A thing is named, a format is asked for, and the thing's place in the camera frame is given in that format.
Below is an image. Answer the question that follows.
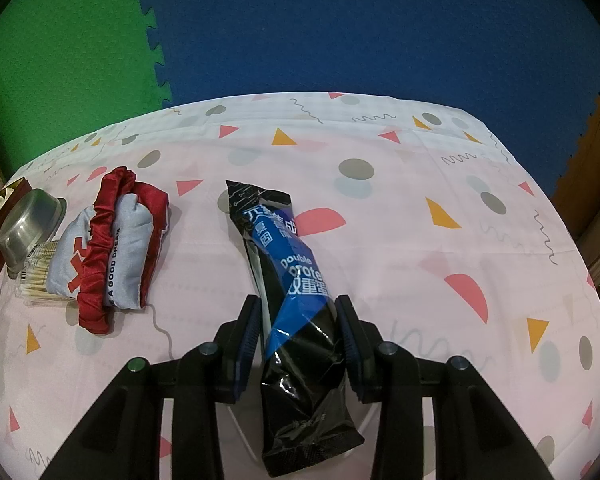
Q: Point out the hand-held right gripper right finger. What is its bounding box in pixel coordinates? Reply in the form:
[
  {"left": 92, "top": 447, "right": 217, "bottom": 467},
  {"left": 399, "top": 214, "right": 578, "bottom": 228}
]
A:
[{"left": 334, "top": 294, "right": 561, "bottom": 480}]

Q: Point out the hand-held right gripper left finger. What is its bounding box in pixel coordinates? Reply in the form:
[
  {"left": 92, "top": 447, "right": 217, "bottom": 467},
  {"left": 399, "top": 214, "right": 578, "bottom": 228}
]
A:
[{"left": 40, "top": 294, "right": 263, "bottom": 480}]

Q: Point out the blue black snack packet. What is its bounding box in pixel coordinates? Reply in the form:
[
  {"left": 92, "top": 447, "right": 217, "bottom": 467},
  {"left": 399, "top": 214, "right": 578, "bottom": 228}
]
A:
[{"left": 225, "top": 179, "right": 366, "bottom": 478}]

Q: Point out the red grey sleep mask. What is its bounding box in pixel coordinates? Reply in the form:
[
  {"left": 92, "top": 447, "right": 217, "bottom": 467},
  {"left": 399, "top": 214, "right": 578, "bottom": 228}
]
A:
[{"left": 55, "top": 166, "right": 171, "bottom": 336}]

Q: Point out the pack of cotton swabs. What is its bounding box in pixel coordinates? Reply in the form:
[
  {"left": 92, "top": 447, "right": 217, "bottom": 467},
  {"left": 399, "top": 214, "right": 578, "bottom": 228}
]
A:
[{"left": 17, "top": 240, "right": 76, "bottom": 307}]

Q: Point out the steel bowl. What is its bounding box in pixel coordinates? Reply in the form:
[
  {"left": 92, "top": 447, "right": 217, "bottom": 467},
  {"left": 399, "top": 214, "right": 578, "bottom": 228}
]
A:
[{"left": 0, "top": 188, "right": 68, "bottom": 272}]

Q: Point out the orange foam mat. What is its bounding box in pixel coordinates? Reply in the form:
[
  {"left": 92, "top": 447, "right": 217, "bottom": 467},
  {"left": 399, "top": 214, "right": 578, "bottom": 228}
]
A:
[{"left": 550, "top": 57, "right": 600, "bottom": 211}]

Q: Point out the blue foam mat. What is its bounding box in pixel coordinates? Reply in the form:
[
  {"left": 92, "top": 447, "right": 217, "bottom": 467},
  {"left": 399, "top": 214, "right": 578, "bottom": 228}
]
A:
[{"left": 132, "top": 0, "right": 600, "bottom": 196}]

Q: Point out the green foam mat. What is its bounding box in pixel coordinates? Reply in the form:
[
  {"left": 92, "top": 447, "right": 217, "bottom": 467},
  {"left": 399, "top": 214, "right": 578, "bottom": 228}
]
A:
[{"left": 0, "top": 0, "right": 173, "bottom": 181}]

